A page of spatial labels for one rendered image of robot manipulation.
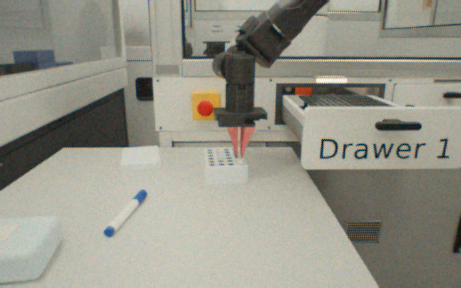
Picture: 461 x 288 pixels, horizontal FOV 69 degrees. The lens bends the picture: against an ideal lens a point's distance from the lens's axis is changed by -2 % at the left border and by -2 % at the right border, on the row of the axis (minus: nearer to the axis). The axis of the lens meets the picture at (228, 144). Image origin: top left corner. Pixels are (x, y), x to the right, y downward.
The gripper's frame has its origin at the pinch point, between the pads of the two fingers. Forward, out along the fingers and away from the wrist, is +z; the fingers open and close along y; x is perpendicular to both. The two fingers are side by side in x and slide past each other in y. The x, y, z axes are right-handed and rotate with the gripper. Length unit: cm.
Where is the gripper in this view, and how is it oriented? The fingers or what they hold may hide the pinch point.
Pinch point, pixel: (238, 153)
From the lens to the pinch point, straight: 70.3
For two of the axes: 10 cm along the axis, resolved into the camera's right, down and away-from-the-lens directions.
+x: 1.0, 3.0, -9.5
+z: -0.1, 9.5, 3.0
